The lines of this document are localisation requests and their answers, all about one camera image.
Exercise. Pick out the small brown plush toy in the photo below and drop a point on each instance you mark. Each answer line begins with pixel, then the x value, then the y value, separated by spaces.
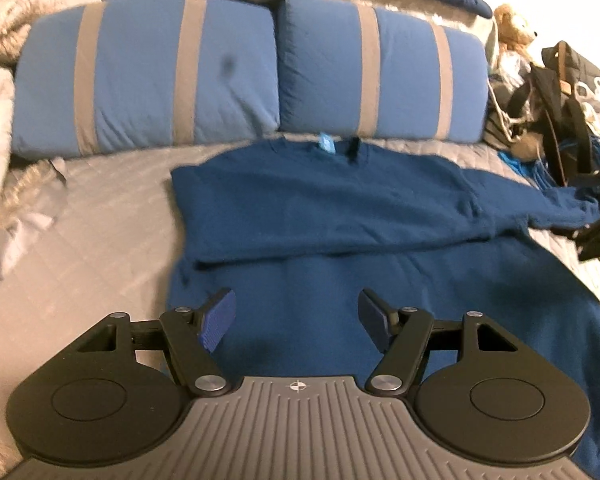
pixel 527 147

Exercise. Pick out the blue grey-striped pillow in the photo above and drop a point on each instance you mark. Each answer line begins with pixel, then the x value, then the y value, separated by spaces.
pixel 380 70
pixel 145 75

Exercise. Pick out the dark blue sweatshirt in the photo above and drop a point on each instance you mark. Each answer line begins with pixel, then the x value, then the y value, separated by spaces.
pixel 380 240

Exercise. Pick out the small light blue cloth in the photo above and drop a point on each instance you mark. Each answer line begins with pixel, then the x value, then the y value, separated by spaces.
pixel 512 162

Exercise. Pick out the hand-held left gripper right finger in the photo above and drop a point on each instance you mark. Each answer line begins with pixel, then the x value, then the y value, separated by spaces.
pixel 375 320

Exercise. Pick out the loose grey sheet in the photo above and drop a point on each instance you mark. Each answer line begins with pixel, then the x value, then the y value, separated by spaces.
pixel 55 185

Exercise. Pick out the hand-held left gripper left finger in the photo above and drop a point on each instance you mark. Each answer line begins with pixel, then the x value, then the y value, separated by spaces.
pixel 217 320

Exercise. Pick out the beige fluffy blanket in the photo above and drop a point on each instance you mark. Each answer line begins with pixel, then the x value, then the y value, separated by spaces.
pixel 0 60

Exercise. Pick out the brown teddy bear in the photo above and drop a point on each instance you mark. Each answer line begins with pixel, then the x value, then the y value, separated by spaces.
pixel 512 27

